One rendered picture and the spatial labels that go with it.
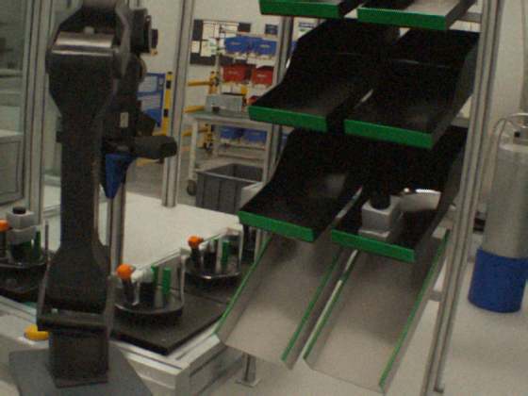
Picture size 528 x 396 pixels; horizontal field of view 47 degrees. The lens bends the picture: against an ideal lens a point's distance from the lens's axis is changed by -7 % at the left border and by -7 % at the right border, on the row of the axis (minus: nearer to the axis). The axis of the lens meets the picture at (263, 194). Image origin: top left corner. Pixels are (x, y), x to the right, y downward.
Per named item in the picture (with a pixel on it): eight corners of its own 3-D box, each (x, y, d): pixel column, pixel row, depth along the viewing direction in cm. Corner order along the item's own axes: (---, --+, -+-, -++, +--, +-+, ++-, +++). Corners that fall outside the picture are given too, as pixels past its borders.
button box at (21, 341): (73, 394, 97) (72, 360, 96) (-18, 354, 105) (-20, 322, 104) (98, 378, 103) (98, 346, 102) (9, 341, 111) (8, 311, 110)
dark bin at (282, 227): (312, 244, 94) (307, 202, 90) (239, 223, 101) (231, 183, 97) (391, 152, 112) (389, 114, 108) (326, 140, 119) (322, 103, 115)
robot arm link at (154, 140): (159, 99, 84) (184, 98, 90) (56, 87, 91) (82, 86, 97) (155, 160, 86) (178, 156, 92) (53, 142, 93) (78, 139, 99)
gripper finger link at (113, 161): (121, 157, 88) (145, 153, 94) (101, 154, 90) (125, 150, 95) (118, 206, 90) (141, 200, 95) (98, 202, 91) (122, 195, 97)
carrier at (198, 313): (167, 358, 104) (171, 288, 101) (57, 319, 113) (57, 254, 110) (232, 314, 125) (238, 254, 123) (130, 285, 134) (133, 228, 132)
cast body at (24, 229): (16, 245, 127) (16, 212, 126) (1, 240, 129) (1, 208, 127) (42, 237, 135) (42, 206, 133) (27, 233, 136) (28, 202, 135)
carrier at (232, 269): (232, 314, 126) (239, 253, 123) (131, 285, 135) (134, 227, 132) (279, 281, 148) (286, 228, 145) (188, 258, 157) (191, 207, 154)
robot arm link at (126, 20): (120, 78, 64) (130, -23, 63) (43, 74, 64) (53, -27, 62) (149, 81, 93) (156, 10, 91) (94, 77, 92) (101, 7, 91)
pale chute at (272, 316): (291, 371, 96) (283, 359, 93) (222, 344, 103) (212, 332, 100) (367, 225, 109) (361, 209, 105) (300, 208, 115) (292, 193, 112)
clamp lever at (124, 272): (133, 305, 112) (124, 272, 108) (123, 303, 113) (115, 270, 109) (143, 293, 115) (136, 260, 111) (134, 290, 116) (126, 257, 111)
